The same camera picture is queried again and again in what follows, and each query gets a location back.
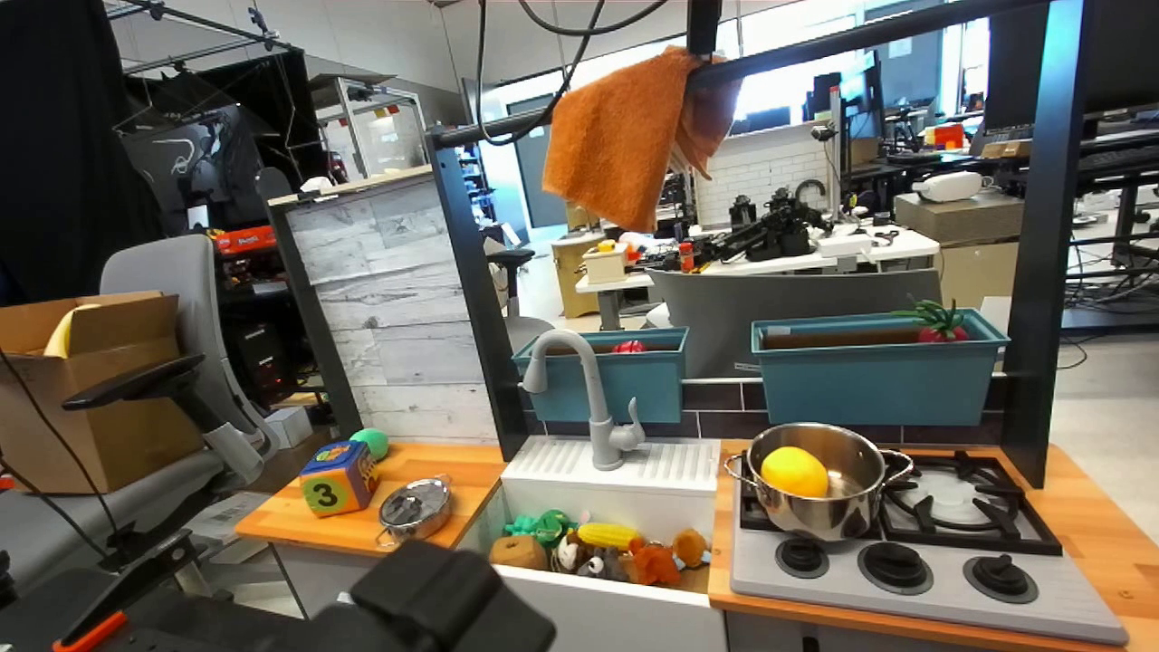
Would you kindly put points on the black foreground mount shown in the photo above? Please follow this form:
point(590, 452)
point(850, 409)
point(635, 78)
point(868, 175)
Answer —
point(445, 599)

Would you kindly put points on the flat cardboard box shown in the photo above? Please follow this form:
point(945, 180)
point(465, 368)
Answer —
point(960, 223)

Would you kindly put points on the black burner grate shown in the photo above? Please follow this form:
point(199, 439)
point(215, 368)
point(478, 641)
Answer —
point(903, 522)

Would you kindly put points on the yellow toy lemon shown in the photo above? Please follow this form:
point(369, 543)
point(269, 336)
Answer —
point(793, 473)

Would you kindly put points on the green ball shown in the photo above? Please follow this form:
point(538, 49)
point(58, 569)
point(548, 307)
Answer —
point(369, 444)

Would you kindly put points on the open cardboard box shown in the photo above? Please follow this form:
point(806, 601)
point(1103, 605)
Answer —
point(109, 398)

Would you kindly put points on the yellow toy vegetable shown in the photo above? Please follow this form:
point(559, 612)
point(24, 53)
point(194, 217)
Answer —
point(608, 532)

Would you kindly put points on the grey partition board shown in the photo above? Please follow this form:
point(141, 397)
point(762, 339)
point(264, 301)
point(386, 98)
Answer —
point(821, 296)

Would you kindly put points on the white board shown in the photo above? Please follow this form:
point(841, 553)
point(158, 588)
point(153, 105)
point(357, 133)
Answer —
point(785, 168)

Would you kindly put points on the colourful number toy cube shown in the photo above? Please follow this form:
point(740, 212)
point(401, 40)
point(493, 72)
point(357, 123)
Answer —
point(334, 481)

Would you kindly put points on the steel cooking pot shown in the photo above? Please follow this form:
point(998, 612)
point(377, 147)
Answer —
point(834, 508)

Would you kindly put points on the grey toy faucet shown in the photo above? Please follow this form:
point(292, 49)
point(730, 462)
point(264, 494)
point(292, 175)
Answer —
point(600, 420)

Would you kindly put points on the dark small toy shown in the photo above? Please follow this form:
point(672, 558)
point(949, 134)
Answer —
point(604, 567)

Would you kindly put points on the black desk equipment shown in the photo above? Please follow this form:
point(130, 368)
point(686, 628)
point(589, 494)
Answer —
point(774, 228)

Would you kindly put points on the white sink basin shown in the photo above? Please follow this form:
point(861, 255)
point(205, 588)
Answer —
point(654, 466)

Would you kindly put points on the white office desk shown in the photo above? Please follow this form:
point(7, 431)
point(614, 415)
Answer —
point(872, 255)

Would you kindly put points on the grey office chair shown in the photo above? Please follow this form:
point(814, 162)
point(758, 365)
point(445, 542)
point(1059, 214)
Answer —
point(167, 276)

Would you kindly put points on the orange terry towel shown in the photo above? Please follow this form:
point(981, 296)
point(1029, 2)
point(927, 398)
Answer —
point(618, 147)

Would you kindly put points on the black stove knob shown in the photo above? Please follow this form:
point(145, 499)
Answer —
point(1002, 577)
point(897, 567)
point(803, 554)

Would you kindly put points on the grey toy kitchen cabinet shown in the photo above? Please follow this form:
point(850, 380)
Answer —
point(317, 577)

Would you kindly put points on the black metal rack frame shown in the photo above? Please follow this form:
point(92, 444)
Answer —
point(477, 301)

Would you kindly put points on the red toy tomato plant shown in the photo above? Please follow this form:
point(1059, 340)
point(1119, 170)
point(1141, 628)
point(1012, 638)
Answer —
point(942, 324)

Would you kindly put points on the green toy vegetable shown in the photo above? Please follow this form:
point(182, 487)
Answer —
point(538, 526)

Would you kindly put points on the red toolbox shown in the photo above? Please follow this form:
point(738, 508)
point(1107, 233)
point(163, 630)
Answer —
point(239, 239)

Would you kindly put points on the small orange toy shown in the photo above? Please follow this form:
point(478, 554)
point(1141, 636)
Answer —
point(691, 549)

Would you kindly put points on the steel pot lid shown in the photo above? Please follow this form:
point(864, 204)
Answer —
point(416, 508)

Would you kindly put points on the white storage bin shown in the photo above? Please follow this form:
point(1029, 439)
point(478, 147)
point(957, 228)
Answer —
point(386, 138)

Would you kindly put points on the red toy in planter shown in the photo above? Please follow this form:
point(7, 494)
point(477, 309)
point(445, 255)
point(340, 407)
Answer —
point(627, 347)

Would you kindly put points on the teal planter box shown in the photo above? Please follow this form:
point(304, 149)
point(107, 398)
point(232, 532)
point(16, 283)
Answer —
point(654, 386)
point(872, 380)

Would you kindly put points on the grey wood-print backdrop panel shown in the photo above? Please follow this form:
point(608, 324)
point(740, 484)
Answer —
point(363, 312)

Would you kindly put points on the grey stove plate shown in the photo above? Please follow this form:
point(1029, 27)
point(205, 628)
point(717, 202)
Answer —
point(1087, 609)

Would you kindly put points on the orange fluffy toy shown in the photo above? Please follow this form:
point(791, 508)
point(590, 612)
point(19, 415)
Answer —
point(654, 561)

